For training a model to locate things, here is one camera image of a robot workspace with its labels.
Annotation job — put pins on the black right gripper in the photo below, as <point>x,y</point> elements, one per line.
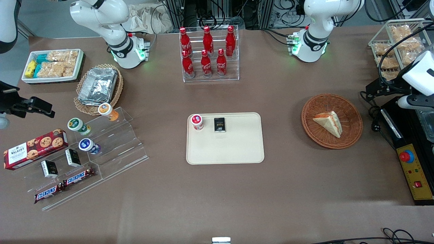
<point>7,102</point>

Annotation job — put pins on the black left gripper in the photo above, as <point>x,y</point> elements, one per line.
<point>396,87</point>

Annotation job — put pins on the triangular sandwich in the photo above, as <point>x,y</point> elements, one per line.
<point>330,123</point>

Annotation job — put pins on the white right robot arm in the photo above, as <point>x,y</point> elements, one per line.
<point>115,34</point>

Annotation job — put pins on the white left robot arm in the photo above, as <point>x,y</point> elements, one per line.
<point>315,34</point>

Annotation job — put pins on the brown round wicker basket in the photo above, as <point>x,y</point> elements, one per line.
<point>349,135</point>

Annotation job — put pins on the flat light wicker basket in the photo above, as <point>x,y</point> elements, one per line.
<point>117,91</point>

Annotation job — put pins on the beige plastic tray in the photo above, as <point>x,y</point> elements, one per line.
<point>225,149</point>

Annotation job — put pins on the clear rice cracker bag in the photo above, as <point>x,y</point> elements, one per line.
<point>383,49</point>
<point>390,75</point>
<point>408,57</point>
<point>400,32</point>
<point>62,56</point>
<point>410,44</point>
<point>51,70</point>
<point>388,62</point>

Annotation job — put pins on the teal snack pack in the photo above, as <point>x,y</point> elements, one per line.
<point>41,58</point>
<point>37,70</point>

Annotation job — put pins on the yellow snack pack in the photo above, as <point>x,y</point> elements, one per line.
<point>30,69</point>

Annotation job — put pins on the green yogurt cup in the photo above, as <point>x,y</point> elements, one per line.
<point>77,125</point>

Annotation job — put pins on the red Walkers cookie box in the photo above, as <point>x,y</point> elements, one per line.
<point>34,149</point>

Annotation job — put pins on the white rectangular snack bin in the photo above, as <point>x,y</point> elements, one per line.
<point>79,64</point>

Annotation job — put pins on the black control box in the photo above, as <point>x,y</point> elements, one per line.
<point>413,135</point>

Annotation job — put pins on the small black box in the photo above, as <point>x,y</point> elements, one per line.
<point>73,157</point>
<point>219,124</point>
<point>49,168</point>

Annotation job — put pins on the stacked aluminium foil trays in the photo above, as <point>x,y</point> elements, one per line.
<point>98,86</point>

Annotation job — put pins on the blue yogurt cup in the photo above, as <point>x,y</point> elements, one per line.
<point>88,145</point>

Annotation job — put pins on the clear plastic container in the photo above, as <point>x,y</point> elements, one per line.
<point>428,125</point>

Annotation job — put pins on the orange yogurt cup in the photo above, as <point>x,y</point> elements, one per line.
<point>107,111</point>

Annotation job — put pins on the red emergency stop button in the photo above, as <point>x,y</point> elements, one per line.
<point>406,156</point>

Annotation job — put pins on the Snickers chocolate bar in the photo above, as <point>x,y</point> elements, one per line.
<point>78,177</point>
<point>49,192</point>

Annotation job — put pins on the clear acrylic stepped stand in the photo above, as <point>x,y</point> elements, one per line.
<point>118,149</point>

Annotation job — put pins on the yellow control panel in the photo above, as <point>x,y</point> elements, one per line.
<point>418,176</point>

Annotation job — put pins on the beige crumpled cloth bag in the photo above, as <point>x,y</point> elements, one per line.
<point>145,18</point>

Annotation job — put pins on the red cola bottle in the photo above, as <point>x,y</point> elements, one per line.
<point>230,40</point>
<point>188,66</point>
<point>221,64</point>
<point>208,40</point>
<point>206,66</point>
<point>185,42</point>

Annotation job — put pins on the red lid yogurt cup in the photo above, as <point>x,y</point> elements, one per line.
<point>197,121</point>

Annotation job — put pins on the clear acrylic bottle rack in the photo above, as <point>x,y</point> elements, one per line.
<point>212,78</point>

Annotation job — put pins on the small white block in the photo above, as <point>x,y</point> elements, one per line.
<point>221,240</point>

